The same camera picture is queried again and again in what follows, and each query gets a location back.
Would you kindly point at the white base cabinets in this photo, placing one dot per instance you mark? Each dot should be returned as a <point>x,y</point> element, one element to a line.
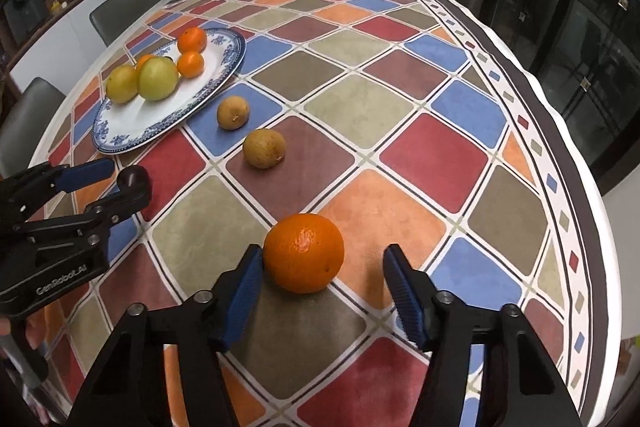
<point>75,42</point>

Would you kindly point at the black water dispenser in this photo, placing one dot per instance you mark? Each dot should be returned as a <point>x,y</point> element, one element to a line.
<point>25,4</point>

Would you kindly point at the person's left hand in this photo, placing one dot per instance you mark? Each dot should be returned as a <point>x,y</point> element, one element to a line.
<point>35,333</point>

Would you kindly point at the glass sliding door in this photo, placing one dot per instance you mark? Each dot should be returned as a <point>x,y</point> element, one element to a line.
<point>565,32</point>

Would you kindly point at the blue rimmed white plate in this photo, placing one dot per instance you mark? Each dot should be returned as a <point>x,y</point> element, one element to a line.
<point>200,92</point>

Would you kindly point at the orange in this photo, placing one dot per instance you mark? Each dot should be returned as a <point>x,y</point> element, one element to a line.
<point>192,39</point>
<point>304,253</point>
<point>145,60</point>
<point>190,63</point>

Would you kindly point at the brown kiwi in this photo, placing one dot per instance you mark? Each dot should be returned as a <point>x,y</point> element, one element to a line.
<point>264,148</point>
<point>233,112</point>

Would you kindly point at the green apple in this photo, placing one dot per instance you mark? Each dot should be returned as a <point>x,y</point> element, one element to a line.
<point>158,78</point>

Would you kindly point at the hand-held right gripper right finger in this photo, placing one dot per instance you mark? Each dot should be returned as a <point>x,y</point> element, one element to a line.
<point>407,302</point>

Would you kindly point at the yellow pear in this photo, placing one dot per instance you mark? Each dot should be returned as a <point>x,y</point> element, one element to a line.
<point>122,83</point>

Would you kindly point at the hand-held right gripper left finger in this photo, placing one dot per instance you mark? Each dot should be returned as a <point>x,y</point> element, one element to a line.
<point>240,302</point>

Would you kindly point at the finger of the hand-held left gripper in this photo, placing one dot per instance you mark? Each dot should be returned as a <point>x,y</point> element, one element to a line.
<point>87,172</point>
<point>115,207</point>

